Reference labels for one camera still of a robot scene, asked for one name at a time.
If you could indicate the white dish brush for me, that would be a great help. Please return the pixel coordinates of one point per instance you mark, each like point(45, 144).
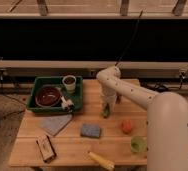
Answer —
point(66, 104)

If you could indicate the bunch of dark grapes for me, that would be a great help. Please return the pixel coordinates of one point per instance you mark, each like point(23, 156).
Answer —
point(118, 100)

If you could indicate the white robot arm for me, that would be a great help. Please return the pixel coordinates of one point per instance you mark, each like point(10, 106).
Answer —
point(167, 120)

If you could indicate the orange round fruit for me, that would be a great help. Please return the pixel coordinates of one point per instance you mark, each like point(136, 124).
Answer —
point(126, 126)

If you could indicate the grey folded cloth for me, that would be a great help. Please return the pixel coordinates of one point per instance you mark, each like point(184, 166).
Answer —
point(53, 125)

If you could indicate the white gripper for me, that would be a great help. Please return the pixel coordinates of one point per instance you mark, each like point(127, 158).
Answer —
point(108, 97)

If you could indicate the green plastic tray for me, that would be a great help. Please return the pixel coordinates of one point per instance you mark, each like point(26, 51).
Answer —
point(76, 97)

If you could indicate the blue sponge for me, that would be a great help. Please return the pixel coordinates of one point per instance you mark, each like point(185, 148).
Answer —
point(90, 130)

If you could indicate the wooden block box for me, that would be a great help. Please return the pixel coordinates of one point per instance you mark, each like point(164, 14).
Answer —
point(46, 148)

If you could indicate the green plastic cup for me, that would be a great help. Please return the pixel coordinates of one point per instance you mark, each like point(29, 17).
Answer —
point(138, 144)

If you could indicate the white cup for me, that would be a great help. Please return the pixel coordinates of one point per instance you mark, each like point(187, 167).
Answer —
point(69, 82)

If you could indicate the dark red bowl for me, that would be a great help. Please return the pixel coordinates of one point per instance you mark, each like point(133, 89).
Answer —
point(47, 96)

